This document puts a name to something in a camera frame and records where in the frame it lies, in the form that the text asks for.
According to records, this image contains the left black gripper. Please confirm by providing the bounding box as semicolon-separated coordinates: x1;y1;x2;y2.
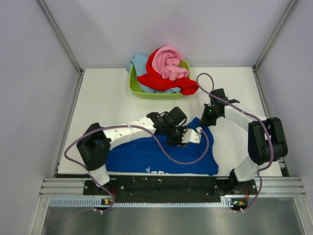
165;124;190;146

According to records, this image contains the white slotted cable duct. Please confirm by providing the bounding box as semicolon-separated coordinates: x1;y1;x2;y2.
49;197;233;208

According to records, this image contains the pink t shirt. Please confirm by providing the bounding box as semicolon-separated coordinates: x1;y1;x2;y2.
152;46;190;81

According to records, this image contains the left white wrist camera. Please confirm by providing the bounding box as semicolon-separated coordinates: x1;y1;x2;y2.
181;127;202;144

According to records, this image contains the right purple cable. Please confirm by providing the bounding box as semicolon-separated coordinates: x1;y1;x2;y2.
196;72;274;212

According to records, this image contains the light blue t shirt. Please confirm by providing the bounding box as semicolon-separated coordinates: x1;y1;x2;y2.
126;53;181;94

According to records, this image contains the red t shirt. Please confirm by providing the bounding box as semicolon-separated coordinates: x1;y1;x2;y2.
137;49;194;94

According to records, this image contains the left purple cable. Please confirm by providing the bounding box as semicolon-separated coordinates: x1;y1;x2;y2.
64;124;210;213

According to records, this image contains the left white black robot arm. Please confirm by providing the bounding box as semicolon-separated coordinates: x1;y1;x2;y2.
76;107;193;194

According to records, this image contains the purple cable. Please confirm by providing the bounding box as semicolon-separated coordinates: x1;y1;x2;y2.
64;124;210;213
196;72;274;212

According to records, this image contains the green plastic basin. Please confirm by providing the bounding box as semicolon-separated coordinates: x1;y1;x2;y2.
127;60;199;99

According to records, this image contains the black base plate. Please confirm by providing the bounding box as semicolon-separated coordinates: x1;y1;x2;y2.
83;175;257;204

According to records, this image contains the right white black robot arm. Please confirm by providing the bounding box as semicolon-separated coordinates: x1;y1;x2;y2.
201;89;288;194

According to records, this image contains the aluminium frame rail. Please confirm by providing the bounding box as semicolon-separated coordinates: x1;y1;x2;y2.
39;177;306;197

